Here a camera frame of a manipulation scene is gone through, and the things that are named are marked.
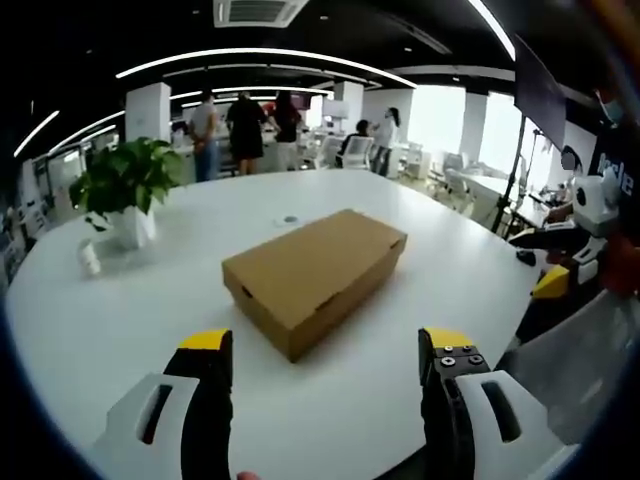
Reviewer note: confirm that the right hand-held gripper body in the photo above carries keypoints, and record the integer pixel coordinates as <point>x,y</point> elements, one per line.
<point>595,210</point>

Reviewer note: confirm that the black tripod stand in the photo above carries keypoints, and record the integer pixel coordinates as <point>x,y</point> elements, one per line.
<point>509,180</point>

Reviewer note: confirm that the green potted plant white pot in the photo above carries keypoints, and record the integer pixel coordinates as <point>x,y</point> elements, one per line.
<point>130,185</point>

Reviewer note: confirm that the person's right hand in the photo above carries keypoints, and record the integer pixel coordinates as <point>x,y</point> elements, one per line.
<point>622,265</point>

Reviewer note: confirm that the white office desk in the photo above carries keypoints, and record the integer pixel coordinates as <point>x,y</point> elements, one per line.
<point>480,187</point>

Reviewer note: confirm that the grey translucent cloth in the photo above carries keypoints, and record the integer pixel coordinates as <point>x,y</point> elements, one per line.
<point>575,360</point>

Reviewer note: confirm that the person's left hand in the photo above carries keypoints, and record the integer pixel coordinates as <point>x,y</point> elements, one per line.
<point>247,475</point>

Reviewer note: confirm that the long curved ceiling light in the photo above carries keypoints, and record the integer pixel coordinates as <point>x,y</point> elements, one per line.
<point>260,52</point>

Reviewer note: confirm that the ceiling air conditioner vent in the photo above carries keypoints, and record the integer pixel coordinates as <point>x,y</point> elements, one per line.
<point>257,11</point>

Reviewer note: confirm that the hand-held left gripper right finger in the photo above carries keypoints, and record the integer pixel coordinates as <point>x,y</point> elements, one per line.
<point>440,400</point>

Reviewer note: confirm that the ceiling light strip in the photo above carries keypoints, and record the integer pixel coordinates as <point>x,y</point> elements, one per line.
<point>495,25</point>
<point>35,132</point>

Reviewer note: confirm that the person's dark printed shirt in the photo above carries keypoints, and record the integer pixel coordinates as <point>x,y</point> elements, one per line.
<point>622,165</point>

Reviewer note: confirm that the brown cardboard shoe box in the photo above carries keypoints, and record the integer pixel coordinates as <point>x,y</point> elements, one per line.
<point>310,272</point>

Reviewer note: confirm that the white mesh office chair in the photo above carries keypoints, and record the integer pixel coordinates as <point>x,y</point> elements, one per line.
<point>359,150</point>

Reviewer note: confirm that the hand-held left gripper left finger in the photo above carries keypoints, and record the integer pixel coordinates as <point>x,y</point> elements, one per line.
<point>205,380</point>

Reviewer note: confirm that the dark screen on stand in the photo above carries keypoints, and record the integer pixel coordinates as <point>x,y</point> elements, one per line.
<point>540,95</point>

